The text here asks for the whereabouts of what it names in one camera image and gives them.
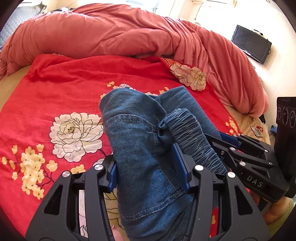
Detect blue denim lace-trimmed shorts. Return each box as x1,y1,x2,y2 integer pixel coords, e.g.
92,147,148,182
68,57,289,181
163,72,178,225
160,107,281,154
99,86,227,240

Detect person right hand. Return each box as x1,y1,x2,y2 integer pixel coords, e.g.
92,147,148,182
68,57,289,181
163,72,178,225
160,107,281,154
263,196,294,225

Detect person left hand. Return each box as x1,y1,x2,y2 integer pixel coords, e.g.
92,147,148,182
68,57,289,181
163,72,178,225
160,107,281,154
111,225,124,241

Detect small remote on bed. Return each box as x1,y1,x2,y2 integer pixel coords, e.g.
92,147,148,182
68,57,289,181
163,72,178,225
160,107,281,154
250,127,263,138

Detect tan mattress sheet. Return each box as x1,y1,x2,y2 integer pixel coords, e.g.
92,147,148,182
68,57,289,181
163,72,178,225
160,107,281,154
0,66,271,145

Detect black speaker box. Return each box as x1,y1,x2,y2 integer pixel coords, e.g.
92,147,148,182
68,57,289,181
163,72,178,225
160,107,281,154
274,96,296,198

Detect red floral bed sheet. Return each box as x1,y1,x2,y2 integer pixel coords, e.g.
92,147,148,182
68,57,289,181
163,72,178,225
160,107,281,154
0,53,242,238

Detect salmon pink quilt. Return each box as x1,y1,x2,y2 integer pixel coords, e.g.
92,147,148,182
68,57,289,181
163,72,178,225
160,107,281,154
1,3,269,118

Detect grey quilted headboard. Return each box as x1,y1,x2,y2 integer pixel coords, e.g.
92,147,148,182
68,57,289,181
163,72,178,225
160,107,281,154
1,2,47,48

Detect black wall television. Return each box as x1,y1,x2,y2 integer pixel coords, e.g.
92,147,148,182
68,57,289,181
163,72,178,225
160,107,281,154
231,25,272,64

